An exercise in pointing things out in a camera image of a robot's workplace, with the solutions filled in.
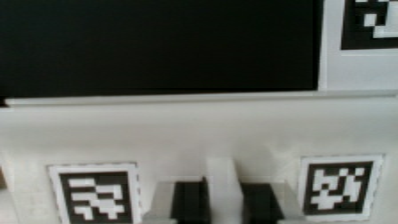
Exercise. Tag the white marker base plate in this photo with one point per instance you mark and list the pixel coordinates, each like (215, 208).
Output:
(359, 45)

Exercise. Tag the white cabinet door panel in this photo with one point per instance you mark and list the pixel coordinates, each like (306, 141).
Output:
(169, 131)

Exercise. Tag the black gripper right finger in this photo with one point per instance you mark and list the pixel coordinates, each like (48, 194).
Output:
(263, 210)

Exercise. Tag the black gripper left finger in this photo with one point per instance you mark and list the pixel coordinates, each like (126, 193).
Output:
(180, 205)

